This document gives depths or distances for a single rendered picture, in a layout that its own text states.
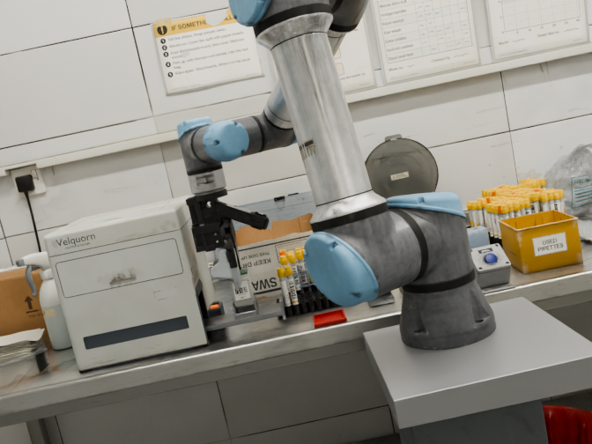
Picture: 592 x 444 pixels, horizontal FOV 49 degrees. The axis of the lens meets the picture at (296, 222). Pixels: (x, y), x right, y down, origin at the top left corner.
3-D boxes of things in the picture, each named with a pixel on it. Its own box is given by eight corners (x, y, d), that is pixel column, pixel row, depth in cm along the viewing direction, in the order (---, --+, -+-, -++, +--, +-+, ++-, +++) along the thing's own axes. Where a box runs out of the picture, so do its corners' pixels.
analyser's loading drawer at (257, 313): (190, 339, 136) (185, 315, 135) (194, 329, 142) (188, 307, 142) (285, 319, 136) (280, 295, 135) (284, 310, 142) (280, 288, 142)
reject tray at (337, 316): (314, 328, 132) (314, 324, 132) (313, 318, 139) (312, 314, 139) (347, 321, 132) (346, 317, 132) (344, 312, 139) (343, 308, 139)
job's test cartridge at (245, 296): (235, 307, 136) (228, 278, 135) (236, 300, 141) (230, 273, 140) (254, 303, 136) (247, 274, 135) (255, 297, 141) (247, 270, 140)
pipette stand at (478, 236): (454, 281, 144) (446, 239, 143) (444, 275, 151) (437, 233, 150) (497, 272, 145) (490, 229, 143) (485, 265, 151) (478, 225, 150)
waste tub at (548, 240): (522, 275, 139) (515, 230, 137) (504, 262, 152) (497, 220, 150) (585, 262, 138) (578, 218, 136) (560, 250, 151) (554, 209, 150)
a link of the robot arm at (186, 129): (183, 120, 126) (168, 124, 134) (196, 174, 128) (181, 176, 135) (218, 113, 130) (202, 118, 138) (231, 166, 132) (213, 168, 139)
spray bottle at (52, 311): (40, 357, 153) (12, 260, 150) (53, 344, 162) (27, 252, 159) (74, 350, 153) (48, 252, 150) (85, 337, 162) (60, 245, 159)
